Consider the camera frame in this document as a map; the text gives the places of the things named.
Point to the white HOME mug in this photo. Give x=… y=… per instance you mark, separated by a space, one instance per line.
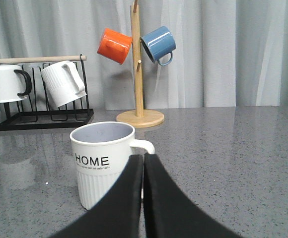
x=100 y=152

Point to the white ribbed mug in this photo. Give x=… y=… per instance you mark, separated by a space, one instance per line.
x=63 y=83

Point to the white mug black handle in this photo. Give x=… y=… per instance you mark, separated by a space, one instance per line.
x=15 y=83

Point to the wooden mug tree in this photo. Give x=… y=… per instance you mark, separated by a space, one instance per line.
x=139 y=117

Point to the blue enamel mug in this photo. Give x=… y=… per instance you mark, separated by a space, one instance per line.
x=158 y=44

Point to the orange enamel mug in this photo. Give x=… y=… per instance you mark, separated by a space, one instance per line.
x=114 y=45

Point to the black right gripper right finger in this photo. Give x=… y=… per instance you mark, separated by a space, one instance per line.
x=169 y=213

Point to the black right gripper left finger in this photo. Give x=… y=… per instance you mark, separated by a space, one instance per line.
x=117 y=214

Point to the black wire mug rack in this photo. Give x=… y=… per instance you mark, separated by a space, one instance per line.
x=73 y=114

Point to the grey curtain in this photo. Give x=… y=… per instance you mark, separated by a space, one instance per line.
x=228 y=52

